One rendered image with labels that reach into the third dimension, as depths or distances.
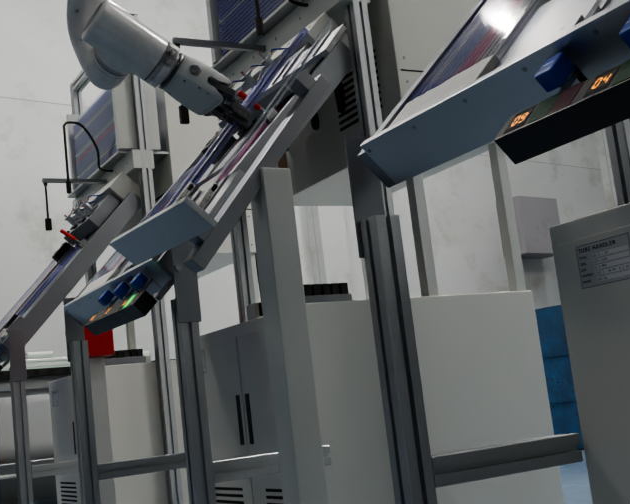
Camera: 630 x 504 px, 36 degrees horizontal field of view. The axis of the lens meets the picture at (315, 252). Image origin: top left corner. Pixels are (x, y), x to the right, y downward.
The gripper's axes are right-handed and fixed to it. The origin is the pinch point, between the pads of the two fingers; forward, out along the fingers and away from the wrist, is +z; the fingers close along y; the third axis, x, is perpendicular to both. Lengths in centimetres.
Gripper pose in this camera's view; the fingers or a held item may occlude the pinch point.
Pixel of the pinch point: (239, 117)
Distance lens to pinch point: 182.7
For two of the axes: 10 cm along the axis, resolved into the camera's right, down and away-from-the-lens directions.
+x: -3.4, 8.5, -4.1
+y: -5.2, 1.9, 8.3
